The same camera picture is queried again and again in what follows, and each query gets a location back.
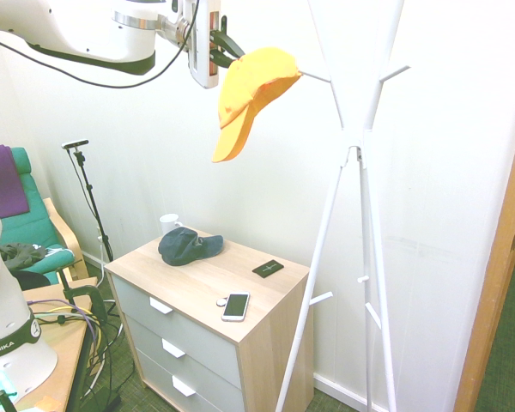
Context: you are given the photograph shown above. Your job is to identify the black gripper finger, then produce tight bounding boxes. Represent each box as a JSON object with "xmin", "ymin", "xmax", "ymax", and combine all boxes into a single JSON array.
[
  {"xmin": 209, "ymin": 28, "xmax": 246, "ymax": 59},
  {"xmin": 209, "ymin": 49, "xmax": 233, "ymax": 70}
]

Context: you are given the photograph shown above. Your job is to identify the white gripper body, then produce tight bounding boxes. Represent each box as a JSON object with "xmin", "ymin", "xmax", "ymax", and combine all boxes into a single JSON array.
[{"xmin": 183, "ymin": 0, "xmax": 222, "ymax": 90}]

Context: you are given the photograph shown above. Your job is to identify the orange baseball cap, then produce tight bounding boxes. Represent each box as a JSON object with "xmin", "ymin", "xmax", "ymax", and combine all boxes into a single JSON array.
[{"xmin": 211, "ymin": 46, "xmax": 304, "ymax": 164}]

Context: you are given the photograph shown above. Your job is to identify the dark blue cap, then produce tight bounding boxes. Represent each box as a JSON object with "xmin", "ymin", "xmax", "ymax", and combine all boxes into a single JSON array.
[{"xmin": 157, "ymin": 227, "xmax": 225, "ymax": 268}]

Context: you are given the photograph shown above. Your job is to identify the white coat rack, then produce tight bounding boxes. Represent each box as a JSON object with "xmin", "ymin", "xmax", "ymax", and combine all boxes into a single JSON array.
[{"xmin": 274, "ymin": 0, "xmax": 411, "ymax": 412}]

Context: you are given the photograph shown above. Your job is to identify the white mug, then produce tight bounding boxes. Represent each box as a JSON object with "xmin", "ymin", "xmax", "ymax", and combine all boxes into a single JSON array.
[{"xmin": 159, "ymin": 213, "xmax": 185, "ymax": 238}]

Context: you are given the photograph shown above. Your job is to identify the black card with white print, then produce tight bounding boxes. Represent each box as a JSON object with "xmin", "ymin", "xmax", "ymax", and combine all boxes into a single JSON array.
[{"xmin": 251, "ymin": 259, "xmax": 286, "ymax": 279}]

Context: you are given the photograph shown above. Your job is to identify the purple cloth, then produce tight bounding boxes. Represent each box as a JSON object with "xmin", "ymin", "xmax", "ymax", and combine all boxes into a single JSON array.
[{"xmin": 0, "ymin": 144, "xmax": 31, "ymax": 221}]

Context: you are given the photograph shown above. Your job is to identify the white smartphone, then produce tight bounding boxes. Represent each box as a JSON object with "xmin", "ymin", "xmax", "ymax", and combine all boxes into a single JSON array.
[{"xmin": 221, "ymin": 291, "xmax": 251, "ymax": 323}]

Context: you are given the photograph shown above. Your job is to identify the green wooden armchair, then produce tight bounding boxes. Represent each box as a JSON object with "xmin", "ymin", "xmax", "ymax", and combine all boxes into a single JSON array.
[{"xmin": 0, "ymin": 146, "xmax": 88, "ymax": 289}]

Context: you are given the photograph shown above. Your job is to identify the grey drawer front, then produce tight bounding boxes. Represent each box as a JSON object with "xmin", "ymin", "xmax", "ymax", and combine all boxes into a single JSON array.
[
  {"xmin": 110, "ymin": 274, "xmax": 242, "ymax": 381},
  {"xmin": 135, "ymin": 347, "xmax": 246, "ymax": 412},
  {"xmin": 123, "ymin": 312, "xmax": 244, "ymax": 394}
]

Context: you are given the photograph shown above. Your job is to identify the dark green clamp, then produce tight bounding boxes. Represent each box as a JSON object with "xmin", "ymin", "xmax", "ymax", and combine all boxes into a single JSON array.
[{"xmin": 55, "ymin": 267, "xmax": 109, "ymax": 328}]

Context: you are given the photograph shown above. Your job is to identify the dark crumpled garment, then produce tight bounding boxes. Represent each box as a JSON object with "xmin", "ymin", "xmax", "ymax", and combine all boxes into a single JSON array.
[{"xmin": 0, "ymin": 241, "xmax": 49, "ymax": 270}]

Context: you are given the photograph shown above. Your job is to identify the light wood dresser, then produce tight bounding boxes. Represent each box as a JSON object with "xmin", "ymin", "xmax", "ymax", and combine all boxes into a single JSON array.
[{"xmin": 104, "ymin": 226, "xmax": 315, "ymax": 412}]

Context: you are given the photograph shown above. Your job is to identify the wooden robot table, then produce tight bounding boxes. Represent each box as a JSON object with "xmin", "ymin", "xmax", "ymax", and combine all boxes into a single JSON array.
[{"xmin": 0, "ymin": 276, "xmax": 100, "ymax": 412}]

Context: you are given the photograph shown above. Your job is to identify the orange sticky note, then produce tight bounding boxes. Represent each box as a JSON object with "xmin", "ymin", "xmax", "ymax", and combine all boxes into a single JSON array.
[{"xmin": 33, "ymin": 396, "xmax": 62, "ymax": 412}]

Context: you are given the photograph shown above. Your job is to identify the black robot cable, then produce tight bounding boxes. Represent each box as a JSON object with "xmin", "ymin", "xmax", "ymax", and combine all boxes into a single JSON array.
[{"xmin": 0, "ymin": 0, "xmax": 200, "ymax": 90}]

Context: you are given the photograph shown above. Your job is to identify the black camera stand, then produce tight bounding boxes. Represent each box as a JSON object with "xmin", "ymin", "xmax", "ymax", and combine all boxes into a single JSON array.
[{"xmin": 71, "ymin": 148, "xmax": 115, "ymax": 264}]

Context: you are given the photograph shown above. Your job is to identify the white drawer handle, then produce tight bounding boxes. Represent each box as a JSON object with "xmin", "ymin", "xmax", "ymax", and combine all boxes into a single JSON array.
[
  {"xmin": 171, "ymin": 375, "xmax": 197, "ymax": 398},
  {"xmin": 148, "ymin": 296, "xmax": 174, "ymax": 316},
  {"xmin": 160, "ymin": 338, "xmax": 187, "ymax": 360}
]

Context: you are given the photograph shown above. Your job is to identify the yellow cable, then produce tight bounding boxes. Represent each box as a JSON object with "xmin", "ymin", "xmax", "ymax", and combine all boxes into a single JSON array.
[{"xmin": 27, "ymin": 305, "xmax": 102, "ymax": 357}]

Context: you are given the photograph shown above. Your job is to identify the purple cable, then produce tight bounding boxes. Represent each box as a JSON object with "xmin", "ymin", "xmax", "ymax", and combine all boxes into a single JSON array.
[{"xmin": 29, "ymin": 309, "xmax": 104, "ymax": 357}]

